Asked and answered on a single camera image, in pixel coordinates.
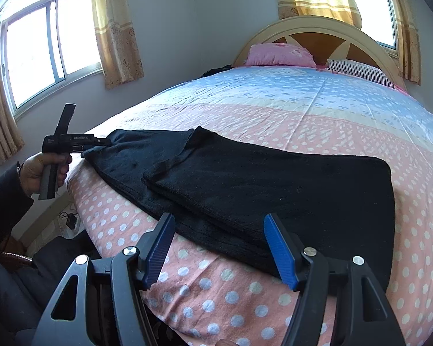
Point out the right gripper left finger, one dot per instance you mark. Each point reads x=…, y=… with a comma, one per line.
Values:
x=98, y=302

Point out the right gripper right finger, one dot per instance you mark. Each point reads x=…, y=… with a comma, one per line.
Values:
x=363, y=315

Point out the black pants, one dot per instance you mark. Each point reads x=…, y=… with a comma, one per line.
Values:
x=220, y=191

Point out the dark sleeved left forearm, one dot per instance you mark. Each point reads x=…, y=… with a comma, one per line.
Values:
x=14, y=202

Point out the person's left hand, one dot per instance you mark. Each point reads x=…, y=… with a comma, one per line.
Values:
x=32, y=170

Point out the black charger on floor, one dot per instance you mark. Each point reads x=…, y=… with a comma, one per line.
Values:
x=69, y=218

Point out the polka dot bed sheet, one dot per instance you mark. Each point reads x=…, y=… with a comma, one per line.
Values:
x=206, y=297

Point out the black item beside bed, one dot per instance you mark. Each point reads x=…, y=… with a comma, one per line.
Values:
x=214, y=71

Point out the pink pillow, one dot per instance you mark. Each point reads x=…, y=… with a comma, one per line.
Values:
x=279, y=54

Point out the striped patterned pillow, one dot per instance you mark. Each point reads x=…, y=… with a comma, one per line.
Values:
x=361, y=70

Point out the wooden arched headboard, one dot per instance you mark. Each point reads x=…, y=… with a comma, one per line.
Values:
x=326, y=39

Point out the yellow right curtain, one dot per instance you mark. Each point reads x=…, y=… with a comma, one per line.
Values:
x=408, y=47

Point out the left wall window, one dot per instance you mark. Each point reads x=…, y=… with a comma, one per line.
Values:
x=45, y=47

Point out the wall window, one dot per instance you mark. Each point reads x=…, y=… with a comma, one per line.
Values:
x=378, y=21
x=45, y=47

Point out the back wall window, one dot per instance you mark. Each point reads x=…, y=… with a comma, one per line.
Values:
x=378, y=21

